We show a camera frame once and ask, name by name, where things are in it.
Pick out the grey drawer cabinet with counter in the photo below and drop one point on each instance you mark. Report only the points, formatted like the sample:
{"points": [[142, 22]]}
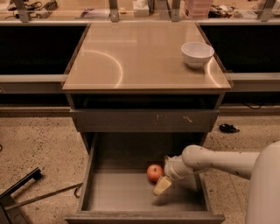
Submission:
{"points": [[139, 65]]}

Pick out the red apple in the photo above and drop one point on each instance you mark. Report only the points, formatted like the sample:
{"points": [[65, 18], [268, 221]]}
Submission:
{"points": [[154, 172]]}

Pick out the black cable clump on floor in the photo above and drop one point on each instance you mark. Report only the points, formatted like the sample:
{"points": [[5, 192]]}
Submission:
{"points": [[226, 128]]}

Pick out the white ceramic bowl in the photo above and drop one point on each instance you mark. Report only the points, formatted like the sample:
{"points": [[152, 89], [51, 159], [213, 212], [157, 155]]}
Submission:
{"points": [[196, 54]]}

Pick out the pink plastic basket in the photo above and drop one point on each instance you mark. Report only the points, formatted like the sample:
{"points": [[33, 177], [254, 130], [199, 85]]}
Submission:
{"points": [[197, 9]]}

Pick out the open grey middle drawer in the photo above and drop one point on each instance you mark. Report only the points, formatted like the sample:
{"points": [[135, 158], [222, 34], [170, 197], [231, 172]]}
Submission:
{"points": [[116, 189]]}

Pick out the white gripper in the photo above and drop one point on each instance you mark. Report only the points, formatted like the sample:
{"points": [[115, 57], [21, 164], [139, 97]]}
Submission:
{"points": [[171, 169]]}

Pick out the thin metal rod on floor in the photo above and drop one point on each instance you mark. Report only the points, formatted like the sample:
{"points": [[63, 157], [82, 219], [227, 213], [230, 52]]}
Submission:
{"points": [[41, 197]]}

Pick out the grey metal frame post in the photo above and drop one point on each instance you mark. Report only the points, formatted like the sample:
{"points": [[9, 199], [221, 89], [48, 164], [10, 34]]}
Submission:
{"points": [[113, 7], [265, 7], [175, 8], [22, 12]]}

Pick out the white tissue box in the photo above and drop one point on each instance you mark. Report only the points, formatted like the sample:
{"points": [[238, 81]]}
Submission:
{"points": [[141, 8]]}

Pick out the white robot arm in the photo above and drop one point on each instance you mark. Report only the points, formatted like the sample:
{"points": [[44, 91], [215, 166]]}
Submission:
{"points": [[262, 169]]}

